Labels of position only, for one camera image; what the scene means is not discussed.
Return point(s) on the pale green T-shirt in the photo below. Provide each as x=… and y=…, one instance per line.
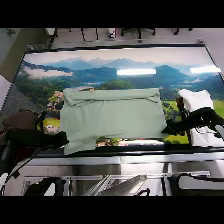
x=113, y=115

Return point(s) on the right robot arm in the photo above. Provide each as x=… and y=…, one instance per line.
x=200, y=118

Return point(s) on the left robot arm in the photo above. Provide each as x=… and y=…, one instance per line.
x=31, y=138

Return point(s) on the black office chair base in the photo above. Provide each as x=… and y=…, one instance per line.
x=182, y=30
x=138, y=31

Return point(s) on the white garment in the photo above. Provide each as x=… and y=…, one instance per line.
x=197, y=99

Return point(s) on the silver frame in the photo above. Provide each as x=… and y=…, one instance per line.
x=100, y=166

